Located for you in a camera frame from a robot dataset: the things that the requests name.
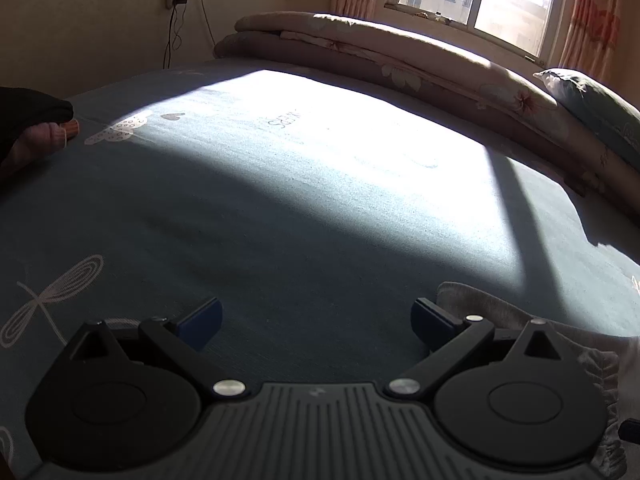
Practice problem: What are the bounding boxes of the grey drawstring sweatpants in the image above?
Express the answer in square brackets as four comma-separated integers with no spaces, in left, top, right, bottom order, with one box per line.
[437,281,640,480]

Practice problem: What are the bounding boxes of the black wall cable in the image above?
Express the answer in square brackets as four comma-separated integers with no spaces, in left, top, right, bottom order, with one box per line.
[162,5,183,68]
[187,0,217,43]

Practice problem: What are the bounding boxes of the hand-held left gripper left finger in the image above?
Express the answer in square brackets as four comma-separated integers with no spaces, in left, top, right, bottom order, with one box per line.
[69,296,250,402]

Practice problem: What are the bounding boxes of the pink floral folded quilt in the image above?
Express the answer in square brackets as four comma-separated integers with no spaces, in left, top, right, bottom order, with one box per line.
[214,10,640,221]

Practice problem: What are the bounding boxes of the another person's forearm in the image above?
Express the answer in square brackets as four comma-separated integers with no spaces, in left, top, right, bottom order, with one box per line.
[0,85,76,161]

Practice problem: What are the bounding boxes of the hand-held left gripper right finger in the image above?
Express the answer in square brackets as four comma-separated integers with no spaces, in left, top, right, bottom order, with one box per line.
[384,298,567,402]

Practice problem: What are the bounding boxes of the window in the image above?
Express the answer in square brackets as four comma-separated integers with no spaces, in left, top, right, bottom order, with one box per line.
[382,0,581,58]

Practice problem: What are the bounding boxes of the blue floral pillow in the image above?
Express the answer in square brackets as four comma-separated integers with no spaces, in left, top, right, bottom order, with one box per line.
[532,67,640,173]

